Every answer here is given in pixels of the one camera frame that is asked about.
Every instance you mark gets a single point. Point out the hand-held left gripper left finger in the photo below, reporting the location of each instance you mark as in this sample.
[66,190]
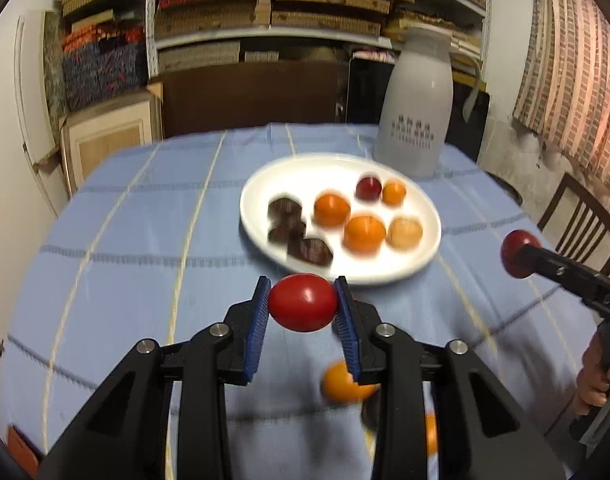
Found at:
[257,330]

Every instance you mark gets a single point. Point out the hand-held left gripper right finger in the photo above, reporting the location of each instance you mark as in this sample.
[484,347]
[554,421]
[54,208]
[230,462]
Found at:
[347,330]

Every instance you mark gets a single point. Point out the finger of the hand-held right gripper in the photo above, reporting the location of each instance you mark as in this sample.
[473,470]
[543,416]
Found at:
[550,265]

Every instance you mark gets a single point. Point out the small red plum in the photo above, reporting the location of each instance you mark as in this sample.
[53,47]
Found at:
[512,260]
[302,308]

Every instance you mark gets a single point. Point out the yellow-orange round fruit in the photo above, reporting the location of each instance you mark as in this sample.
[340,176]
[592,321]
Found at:
[340,385]

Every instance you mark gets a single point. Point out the dark chocolate pieces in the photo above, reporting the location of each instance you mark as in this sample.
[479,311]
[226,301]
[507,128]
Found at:
[312,250]

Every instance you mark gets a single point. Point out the large orange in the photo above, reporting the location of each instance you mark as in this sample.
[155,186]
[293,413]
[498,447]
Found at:
[365,232]

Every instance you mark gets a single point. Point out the dark brown wrinkled fruit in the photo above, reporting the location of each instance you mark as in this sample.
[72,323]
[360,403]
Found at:
[284,209]
[285,232]

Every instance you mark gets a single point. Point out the tan round fruit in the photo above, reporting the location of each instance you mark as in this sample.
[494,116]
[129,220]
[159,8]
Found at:
[405,232]

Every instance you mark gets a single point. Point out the dark red plum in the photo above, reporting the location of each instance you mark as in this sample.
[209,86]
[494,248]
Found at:
[369,188]

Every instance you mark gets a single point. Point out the small orange tangerine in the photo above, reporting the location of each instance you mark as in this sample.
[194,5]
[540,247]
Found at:
[394,192]

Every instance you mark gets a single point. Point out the white oval plate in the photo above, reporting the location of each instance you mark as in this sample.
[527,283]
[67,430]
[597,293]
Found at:
[295,180]

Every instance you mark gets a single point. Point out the person's right hand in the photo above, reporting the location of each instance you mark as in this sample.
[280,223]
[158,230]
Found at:
[591,380]

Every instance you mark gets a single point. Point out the dark wooden chair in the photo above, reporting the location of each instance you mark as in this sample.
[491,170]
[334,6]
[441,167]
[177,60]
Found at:
[580,220]

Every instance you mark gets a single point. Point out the blue checked tablecloth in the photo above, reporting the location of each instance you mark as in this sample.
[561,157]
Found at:
[135,240]

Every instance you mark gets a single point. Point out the striped brick-pattern curtain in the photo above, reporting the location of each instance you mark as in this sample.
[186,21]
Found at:
[570,60]

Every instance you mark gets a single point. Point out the grey thermos jug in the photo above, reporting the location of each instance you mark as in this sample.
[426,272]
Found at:
[415,90]

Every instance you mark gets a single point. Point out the brown wooden panel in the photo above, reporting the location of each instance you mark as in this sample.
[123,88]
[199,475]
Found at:
[250,100]

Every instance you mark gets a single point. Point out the blue orange patterned boxes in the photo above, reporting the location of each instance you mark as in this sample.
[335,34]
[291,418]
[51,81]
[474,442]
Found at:
[105,65]

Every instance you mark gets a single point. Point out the white door panel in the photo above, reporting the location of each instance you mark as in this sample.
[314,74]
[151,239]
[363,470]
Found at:
[27,110]

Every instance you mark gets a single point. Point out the grey marbled board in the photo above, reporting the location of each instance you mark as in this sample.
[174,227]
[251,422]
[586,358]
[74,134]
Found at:
[55,75]

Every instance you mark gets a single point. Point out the white metal shelf rack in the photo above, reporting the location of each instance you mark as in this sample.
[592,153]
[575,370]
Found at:
[152,20]

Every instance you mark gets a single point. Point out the light wooden picture frame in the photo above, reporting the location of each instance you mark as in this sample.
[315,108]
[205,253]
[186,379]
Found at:
[110,135]

